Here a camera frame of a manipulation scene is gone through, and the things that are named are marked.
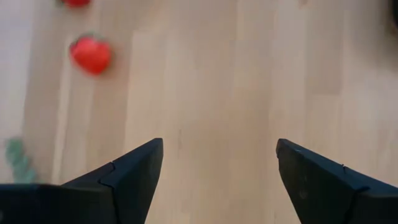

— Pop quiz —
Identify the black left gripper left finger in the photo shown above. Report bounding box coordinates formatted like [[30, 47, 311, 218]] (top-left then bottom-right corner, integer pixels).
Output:
[[39, 138, 164, 224]]

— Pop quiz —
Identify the large red strawberry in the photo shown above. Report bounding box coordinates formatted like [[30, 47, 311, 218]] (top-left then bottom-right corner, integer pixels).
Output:
[[69, 34, 113, 77]]

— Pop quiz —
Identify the green potted plant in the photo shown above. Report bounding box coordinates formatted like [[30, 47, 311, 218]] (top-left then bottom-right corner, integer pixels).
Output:
[[4, 136, 37, 184]]

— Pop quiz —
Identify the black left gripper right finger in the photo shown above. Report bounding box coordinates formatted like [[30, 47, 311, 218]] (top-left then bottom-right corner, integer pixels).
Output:
[[275, 138, 398, 224]]

